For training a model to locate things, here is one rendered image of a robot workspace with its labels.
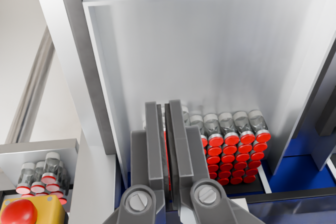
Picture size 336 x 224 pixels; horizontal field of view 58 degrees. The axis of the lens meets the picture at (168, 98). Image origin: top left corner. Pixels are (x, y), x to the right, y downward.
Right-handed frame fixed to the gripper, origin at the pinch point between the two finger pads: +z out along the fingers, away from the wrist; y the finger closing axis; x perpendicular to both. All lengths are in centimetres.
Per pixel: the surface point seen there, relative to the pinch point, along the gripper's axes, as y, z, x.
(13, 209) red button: -18.3, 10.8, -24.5
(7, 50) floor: -63, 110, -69
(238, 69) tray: 11.1, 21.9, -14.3
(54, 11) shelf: -9.8, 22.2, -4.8
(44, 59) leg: -31, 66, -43
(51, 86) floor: -50, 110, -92
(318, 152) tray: 27.9, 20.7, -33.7
